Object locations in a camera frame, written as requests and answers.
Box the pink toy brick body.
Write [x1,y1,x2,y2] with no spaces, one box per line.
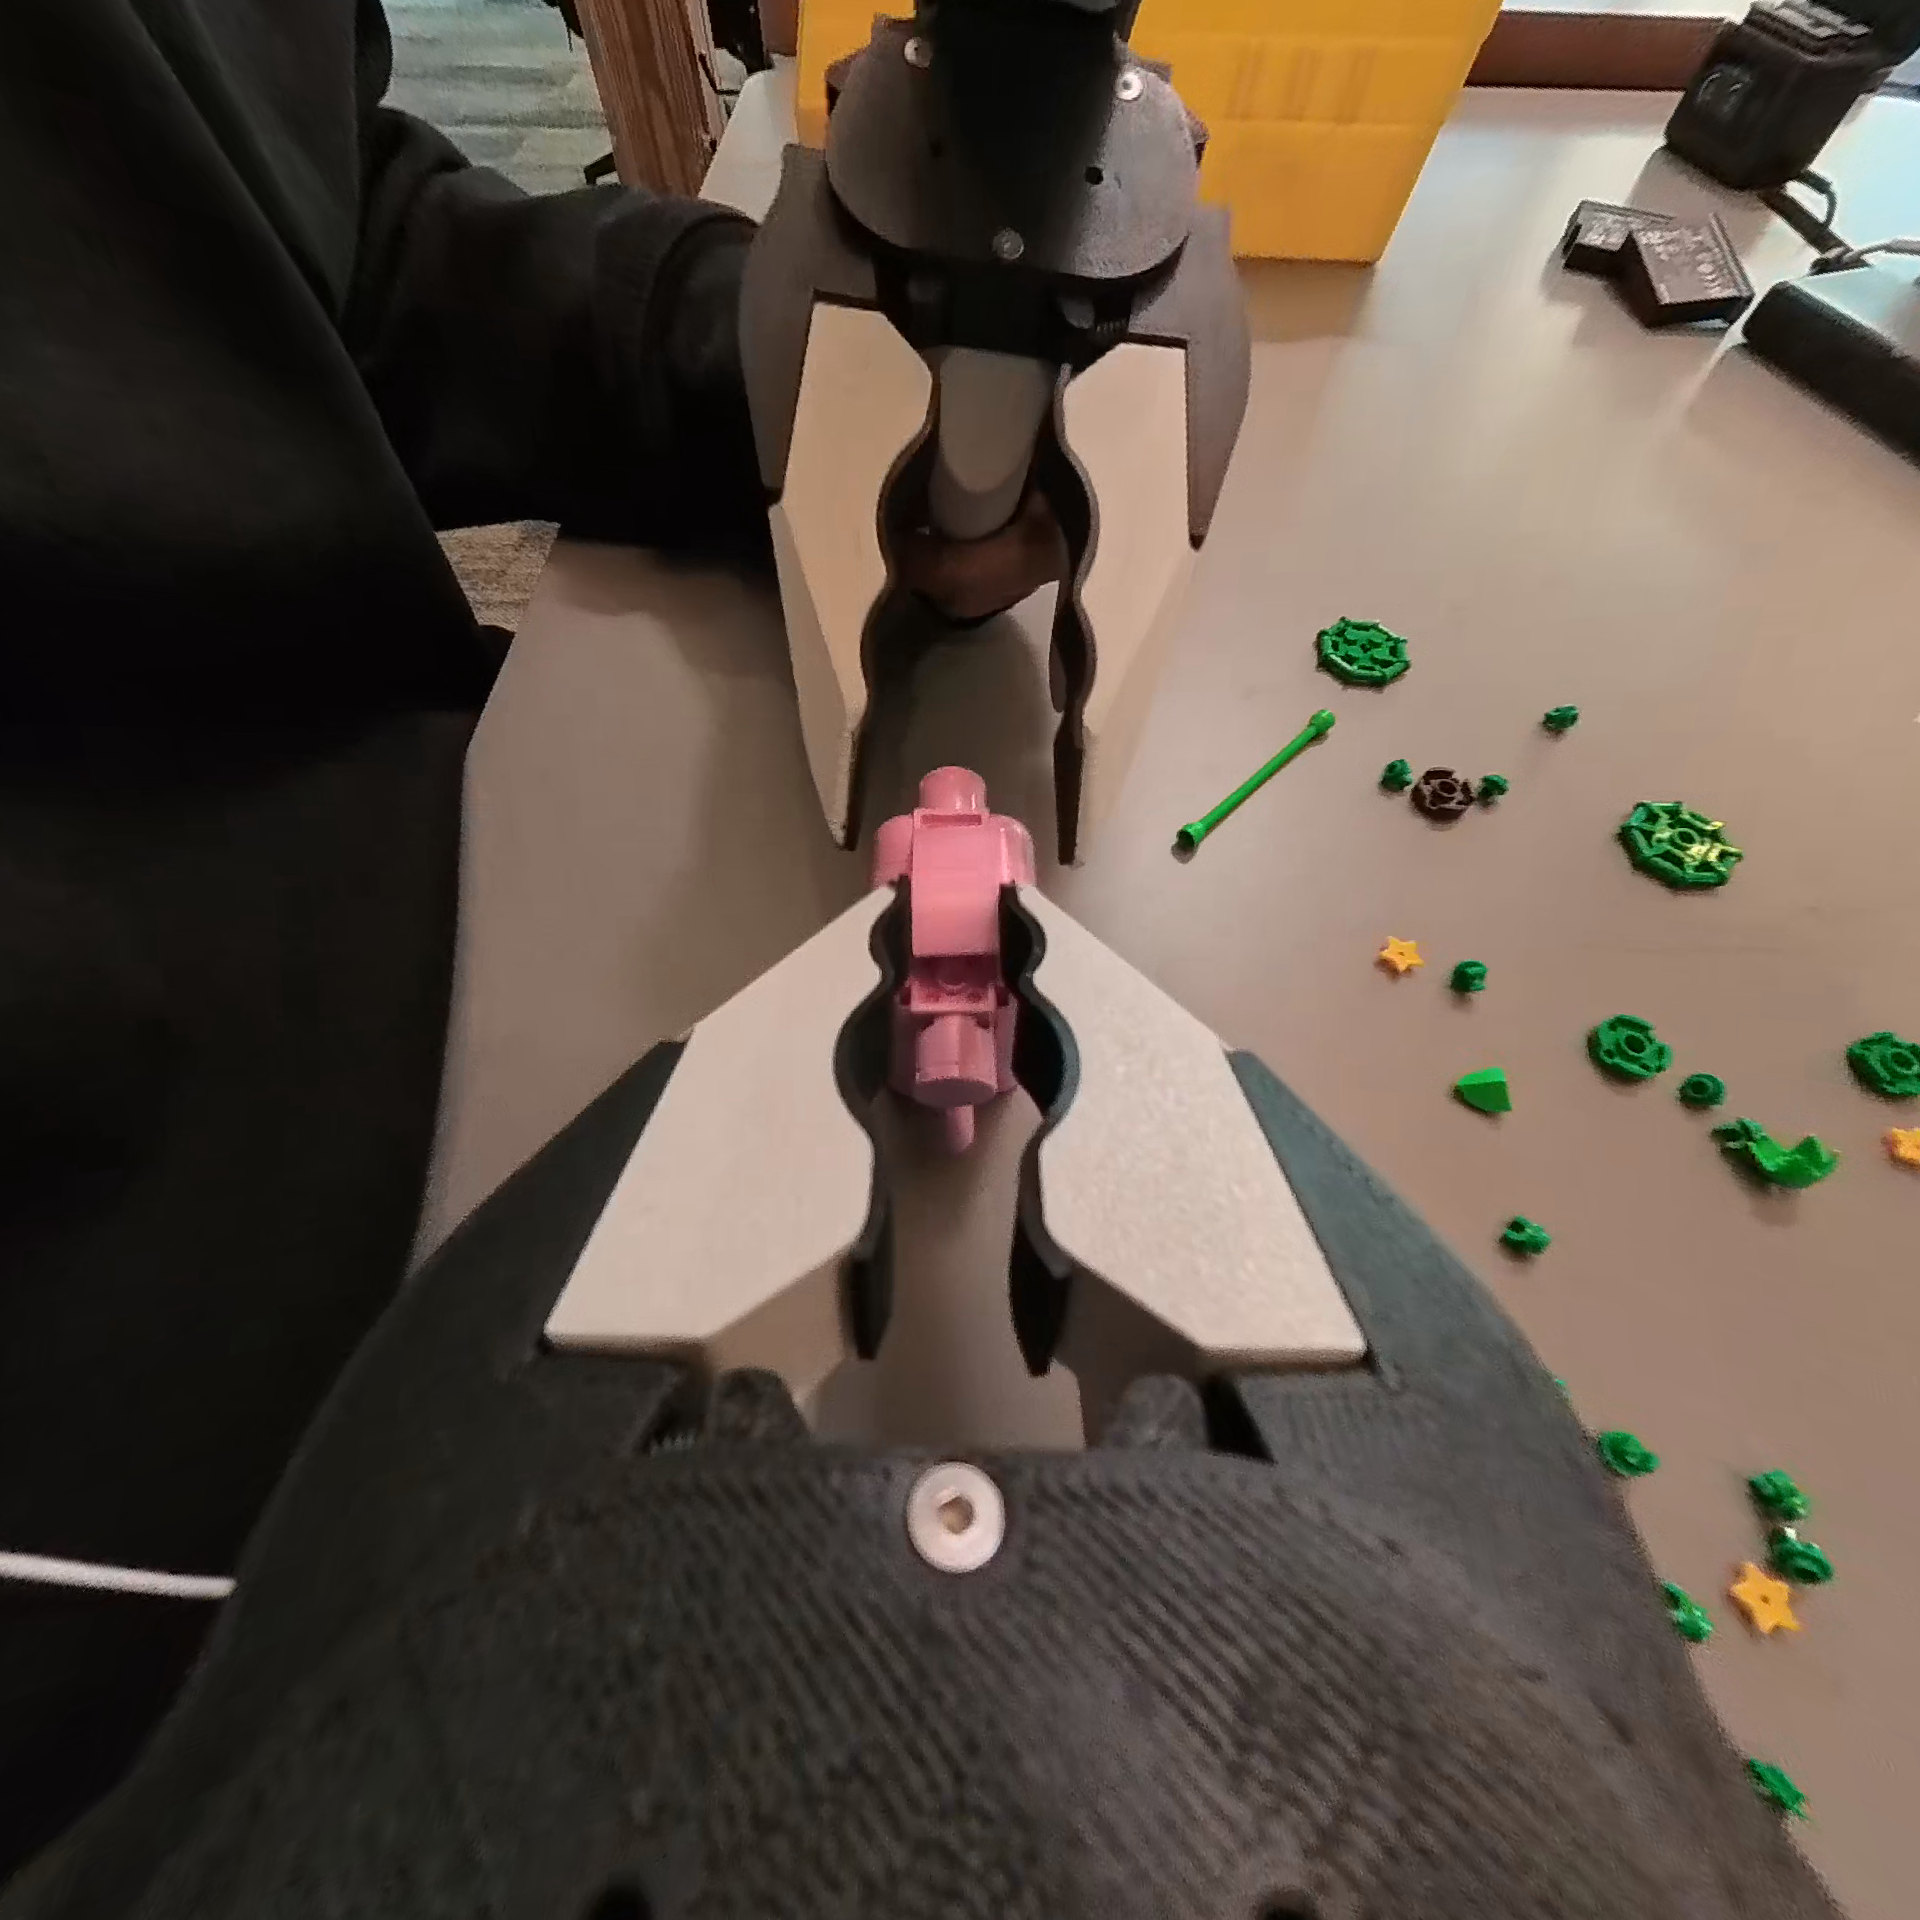
[872,769,1040,1154]

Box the green toy rod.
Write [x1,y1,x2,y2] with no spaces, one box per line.
[1175,708,1338,860]

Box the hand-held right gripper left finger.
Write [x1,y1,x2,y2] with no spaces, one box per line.
[545,885,914,1432]

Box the person's black jacket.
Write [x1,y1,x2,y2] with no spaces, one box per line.
[0,0,512,1863]

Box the yellow plastic bin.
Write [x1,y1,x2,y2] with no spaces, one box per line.
[795,0,1503,266]

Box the green leaf piece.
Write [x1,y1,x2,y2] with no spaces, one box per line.
[1712,1119,1840,1193]

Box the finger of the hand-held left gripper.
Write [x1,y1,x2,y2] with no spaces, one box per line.
[768,293,945,848]
[1049,346,1199,869]

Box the small black battery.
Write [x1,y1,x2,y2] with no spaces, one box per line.
[1560,199,1681,274]
[1622,217,1753,329]

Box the person's left hand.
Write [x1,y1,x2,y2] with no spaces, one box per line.
[900,511,1068,620]

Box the green round web plate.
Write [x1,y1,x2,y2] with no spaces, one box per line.
[1617,800,1742,893]
[1315,616,1412,690]

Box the person's left forearm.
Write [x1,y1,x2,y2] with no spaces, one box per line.
[375,113,768,543]

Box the white cord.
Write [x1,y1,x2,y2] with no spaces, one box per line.
[0,1556,239,1601]

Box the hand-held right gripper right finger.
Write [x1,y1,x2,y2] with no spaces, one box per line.
[998,883,1371,1437]

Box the wooden post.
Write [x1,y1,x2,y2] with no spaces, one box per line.
[576,0,730,196]

